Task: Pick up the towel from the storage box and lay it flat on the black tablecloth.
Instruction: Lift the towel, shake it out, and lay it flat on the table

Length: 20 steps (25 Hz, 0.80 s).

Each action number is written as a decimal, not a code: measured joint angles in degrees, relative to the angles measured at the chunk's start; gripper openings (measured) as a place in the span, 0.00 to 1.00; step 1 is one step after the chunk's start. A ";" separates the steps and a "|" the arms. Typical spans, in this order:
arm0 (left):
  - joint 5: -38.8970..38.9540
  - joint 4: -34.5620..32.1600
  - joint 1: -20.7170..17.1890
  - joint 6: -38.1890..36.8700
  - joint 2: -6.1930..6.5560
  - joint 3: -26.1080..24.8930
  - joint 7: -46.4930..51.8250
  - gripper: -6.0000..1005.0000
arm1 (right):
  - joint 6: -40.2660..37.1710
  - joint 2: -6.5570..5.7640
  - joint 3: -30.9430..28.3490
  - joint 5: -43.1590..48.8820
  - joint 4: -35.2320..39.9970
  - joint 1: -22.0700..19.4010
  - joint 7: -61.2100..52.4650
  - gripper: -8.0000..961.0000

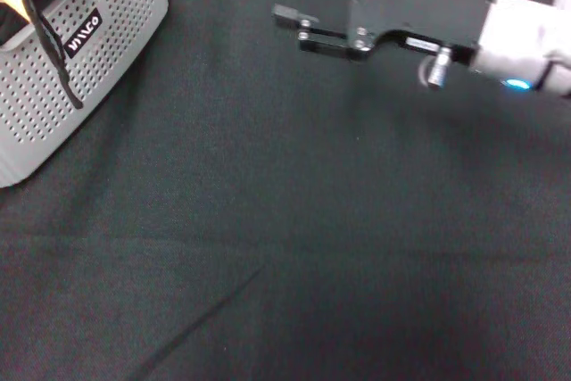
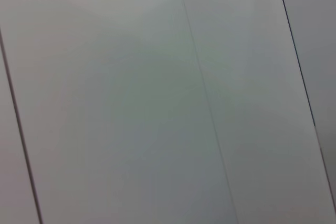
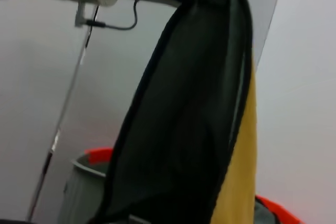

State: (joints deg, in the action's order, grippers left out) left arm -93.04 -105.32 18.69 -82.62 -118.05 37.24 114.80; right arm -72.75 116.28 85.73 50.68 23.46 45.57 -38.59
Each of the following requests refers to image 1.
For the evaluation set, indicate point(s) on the black tablecloth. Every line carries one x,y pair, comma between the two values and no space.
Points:
285,220

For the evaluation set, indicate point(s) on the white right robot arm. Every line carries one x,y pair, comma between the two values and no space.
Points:
513,37

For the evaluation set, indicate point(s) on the grey perforated storage box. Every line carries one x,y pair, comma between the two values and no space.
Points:
111,42

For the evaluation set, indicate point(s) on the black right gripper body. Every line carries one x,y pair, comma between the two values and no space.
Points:
410,6

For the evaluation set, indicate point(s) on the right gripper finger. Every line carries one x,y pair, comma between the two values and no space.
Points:
321,39

